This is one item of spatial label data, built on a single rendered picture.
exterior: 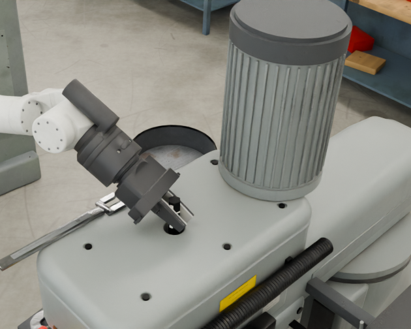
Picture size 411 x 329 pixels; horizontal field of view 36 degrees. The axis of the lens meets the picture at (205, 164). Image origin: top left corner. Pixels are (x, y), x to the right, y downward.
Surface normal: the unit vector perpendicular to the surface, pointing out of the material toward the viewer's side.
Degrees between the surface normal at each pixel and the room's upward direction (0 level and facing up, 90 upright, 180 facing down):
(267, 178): 90
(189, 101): 0
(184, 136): 86
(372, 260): 0
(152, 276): 0
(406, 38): 90
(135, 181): 31
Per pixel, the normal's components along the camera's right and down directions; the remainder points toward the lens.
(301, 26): 0.05, -0.80
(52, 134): -0.40, 0.47
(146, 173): 0.50, -0.54
